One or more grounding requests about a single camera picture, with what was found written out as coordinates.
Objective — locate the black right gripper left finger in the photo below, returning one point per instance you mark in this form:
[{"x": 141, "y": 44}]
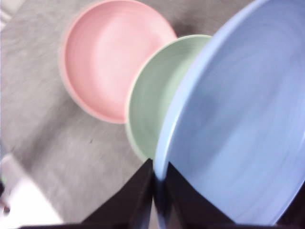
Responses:
[{"x": 131, "y": 205}]

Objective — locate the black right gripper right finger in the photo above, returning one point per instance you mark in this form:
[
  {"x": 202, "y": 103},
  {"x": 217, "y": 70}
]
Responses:
[{"x": 186, "y": 207}]

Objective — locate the green round plate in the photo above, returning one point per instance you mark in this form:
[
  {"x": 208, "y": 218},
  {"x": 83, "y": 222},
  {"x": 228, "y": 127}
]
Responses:
[{"x": 152, "y": 100}]

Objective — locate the blue round plate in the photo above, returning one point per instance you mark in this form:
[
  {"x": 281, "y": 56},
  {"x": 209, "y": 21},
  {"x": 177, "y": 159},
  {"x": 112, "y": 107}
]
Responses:
[{"x": 238, "y": 107}]

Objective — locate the pink round plate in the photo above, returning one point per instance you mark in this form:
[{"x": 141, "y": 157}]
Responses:
[{"x": 107, "y": 59}]

